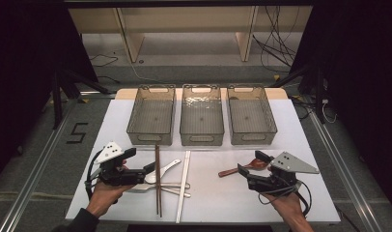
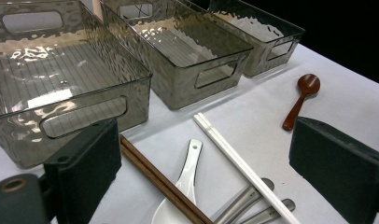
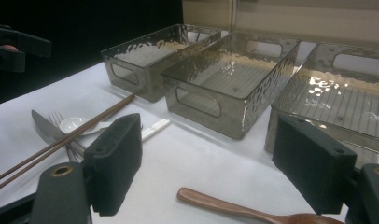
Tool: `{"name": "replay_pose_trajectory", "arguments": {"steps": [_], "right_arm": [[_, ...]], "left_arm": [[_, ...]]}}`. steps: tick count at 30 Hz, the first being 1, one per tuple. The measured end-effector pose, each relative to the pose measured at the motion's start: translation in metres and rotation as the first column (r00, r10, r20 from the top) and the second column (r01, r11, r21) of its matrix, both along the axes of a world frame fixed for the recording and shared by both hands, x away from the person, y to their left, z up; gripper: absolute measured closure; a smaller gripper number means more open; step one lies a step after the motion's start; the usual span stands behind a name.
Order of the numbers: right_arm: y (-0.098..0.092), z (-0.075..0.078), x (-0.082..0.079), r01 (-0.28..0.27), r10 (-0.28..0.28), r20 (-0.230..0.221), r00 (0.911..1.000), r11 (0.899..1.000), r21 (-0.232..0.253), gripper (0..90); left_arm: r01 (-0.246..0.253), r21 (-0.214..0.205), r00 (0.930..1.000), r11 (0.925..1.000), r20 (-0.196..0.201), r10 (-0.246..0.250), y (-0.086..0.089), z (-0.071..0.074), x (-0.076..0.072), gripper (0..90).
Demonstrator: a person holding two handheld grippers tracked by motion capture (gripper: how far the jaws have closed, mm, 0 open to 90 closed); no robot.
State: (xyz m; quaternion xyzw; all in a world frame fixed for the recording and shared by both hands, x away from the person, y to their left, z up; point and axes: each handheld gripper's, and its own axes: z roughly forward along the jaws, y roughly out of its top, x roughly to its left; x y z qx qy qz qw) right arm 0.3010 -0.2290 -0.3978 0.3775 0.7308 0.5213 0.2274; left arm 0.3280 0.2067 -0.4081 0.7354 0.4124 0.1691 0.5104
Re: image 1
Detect right hand-held gripper cable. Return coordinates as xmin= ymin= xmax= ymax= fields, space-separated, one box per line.
xmin=258 ymin=180 xmax=314 ymax=218

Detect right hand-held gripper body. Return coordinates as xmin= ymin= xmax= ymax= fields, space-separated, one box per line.
xmin=246 ymin=151 xmax=321 ymax=196

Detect person's right hand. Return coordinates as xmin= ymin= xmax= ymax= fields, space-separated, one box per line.
xmin=263 ymin=191 xmax=307 ymax=224

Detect beige wooden desk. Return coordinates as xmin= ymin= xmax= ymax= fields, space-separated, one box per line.
xmin=68 ymin=5 xmax=314 ymax=64

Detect bundle of black floor cables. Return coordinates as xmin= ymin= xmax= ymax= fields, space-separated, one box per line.
xmin=251 ymin=5 xmax=302 ymax=73

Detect thin black floor cable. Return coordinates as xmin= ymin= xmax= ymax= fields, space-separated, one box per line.
xmin=89 ymin=52 xmax=120 ymax=69

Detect white floor cable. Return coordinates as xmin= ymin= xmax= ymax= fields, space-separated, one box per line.
xmin=129 ymin=61 xmax=161 ymax=83

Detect smoky clear plastic bin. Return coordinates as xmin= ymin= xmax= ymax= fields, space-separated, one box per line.
xmin=179 ymin=83 xmax=226 ymax=147
xmin=126 ymin=83 xmax=177 ymax=146
xmin=226 ymin=83 xmax=278 ymax=146

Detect white paper sheet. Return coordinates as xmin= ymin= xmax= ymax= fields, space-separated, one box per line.
xmin=65 ymin=98 xmax=342 ymax=225

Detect black metal stand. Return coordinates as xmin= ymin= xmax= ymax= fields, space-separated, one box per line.
xmin=50 ymin=69 xmax=112 ymax=131
xmin=270 ymin=63 xmax=327 ymax=126

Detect person's left hand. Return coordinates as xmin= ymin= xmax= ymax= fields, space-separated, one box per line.
xmin=86 ymin=178 xmax=135 ymax=219

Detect aluminium floor rail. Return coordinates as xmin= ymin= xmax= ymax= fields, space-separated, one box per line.
xmin=308 ymin=109 xmax=383 ymax=232
xmin=0 ymin=100 xmax=76 ymax=232

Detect metal table knife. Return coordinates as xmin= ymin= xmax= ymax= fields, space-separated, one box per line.
xmin=126 ymin=182 xmax=191 ymax=193

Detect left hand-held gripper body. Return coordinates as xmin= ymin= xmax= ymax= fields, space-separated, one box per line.
xmin=93 ymin=140 xmax=148 ymax=188

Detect dark curtain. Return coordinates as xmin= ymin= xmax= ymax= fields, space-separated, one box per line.
xmin=0 ymin=0 xmax=99 ymax=189
xmin=289 ymin=0 xmax=392 ymax=214

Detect brown wooden spoon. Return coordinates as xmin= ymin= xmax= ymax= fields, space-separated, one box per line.
xmin=217 ymin=158 xmax=269 ymax=179

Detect white ceramic spoon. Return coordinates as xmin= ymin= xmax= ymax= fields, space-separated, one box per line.
xmin=144 ymin=159 xmax=182 ymax=185

